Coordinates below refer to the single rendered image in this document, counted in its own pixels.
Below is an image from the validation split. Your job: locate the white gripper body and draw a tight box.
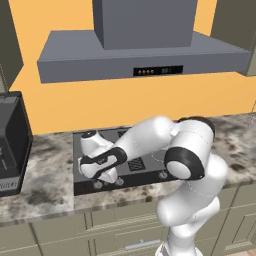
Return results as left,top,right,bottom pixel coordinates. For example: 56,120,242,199
92,167,118,185

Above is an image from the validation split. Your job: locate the black hob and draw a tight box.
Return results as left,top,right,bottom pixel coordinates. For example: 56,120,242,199
72,126,188,197

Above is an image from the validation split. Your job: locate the olive drawer front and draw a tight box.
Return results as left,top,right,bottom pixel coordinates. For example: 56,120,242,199
89,206,169,256

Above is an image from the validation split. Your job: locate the olive base cupboard door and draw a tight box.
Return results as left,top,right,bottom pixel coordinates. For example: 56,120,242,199
0,213,88,256
213,184,256,256

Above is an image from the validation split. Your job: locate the grey range hood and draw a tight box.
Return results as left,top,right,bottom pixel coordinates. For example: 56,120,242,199
36,0,252,85

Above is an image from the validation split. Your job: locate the silver drawer handle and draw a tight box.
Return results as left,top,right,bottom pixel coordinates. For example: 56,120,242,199
124,238,162,251

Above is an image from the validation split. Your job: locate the olive wall cupboard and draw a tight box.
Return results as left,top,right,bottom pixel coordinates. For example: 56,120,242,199
0,0,25,93
210,0,256,78

